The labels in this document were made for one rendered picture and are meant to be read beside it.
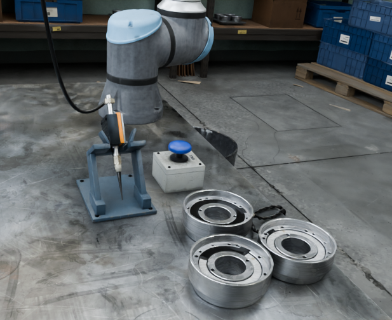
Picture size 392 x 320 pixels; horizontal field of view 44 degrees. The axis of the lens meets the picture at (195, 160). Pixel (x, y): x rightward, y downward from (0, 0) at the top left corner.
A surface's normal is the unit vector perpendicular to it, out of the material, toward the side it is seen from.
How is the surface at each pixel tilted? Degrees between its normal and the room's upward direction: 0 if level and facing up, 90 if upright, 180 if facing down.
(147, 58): 90
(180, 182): 90
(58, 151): 0
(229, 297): 90
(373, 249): 0
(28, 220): 0
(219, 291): 90
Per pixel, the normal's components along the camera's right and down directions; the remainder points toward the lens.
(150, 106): 0.72, 0.07
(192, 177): 0.39, 0.43
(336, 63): -0.85, 0.16
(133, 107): 0.16, 0.15
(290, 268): -0.30, 0.38
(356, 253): 0.09, -0.90
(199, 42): 0.72, 0.30
